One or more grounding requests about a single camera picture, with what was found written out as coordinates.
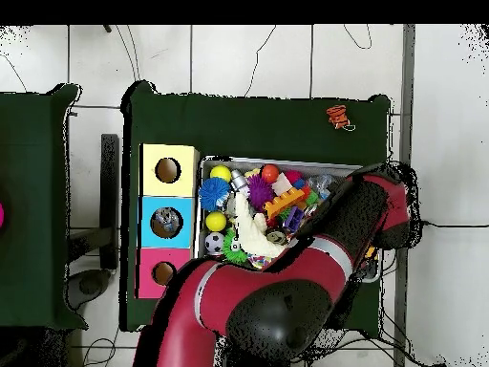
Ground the orange toy building block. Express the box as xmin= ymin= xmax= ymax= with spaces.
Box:
xmin=266 ymin=186 xmax=308 ymax=221

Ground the shallow clear mesh bin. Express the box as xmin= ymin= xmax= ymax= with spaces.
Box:
xmin=194 ymin=156 xmax=387 ymax=284

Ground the wooden box with three holes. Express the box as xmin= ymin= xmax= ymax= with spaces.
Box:
xmin=137 ymin=142 xmax=202 ymax=301

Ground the purple spiky ball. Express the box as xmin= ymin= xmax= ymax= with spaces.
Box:
xmin=246 ymin=175 xmax=276 ymax=214

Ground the silver metal pipe fitting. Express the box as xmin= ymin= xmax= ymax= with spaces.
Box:
xmin=230 ymin=168 xmax=249 ymax=192

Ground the large blue spiky ball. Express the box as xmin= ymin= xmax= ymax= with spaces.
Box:
xmin=198 ymin=176 xmax=231 ymax=213

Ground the yellow ball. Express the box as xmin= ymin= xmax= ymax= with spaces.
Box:
xmin=204 ymin=210 xmax=228 ymax=233
xmin=209 ymin=163 xmax=232 ymax=183

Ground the orange ball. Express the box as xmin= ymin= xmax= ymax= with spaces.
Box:
xmin=260 ymin=163 xmax=281 ymax=184

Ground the small soccer ball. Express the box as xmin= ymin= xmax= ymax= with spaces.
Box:
xmin=202 ymin=230 xmax=226 ymax=255

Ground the purple toy building block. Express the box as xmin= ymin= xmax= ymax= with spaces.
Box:
xmin=286 ymin=205 xmax=306 ymax=232

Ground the dark green table cloth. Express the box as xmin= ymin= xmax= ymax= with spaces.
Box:
xmin=0 ymin=82 xmax=89 ymax=332
xmin=120 ymin=79 xmax=393 ymax=337

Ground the orange tiger striped toy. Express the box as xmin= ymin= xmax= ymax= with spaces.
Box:
xmin=326 ymin=103 xmax=357 ymax=132

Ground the black floor cable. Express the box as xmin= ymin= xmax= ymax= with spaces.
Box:
xmin=419 ymin=220 xmax=489 ymax=230

